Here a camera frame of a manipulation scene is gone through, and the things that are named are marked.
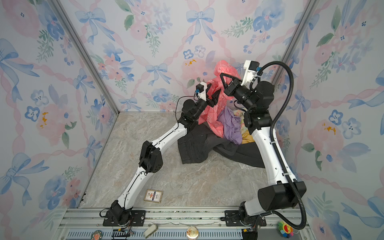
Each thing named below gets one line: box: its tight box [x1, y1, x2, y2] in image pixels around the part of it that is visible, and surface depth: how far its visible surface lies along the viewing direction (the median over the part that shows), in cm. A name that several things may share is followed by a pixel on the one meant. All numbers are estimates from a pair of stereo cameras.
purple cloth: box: [218, 106, 243, 145], surface depth 101 cm
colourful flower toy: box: [278, 221, 295, 238], surface depth 72 cm
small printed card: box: [144, 189, 164, 204], surface depth 81 cm
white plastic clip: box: [144, 224, 158, 239], surface depth 70 cm
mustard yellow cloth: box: [242, 129, 255, 144], surface depth 99 cm
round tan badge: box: [186, 226, 199, 239], surface depth 72 cm
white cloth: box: [238, 162, 257, 170], surface depth 94 cm
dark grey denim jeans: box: [177, 122, 266, 168], surface depth 94 cm
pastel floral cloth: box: [233, 109, 248, 133], surface depth 105 cm
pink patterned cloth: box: [198, 60, 241, 138], surface depth 80 cm
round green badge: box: [91, 230, 103, 240], surface depth 71 cm
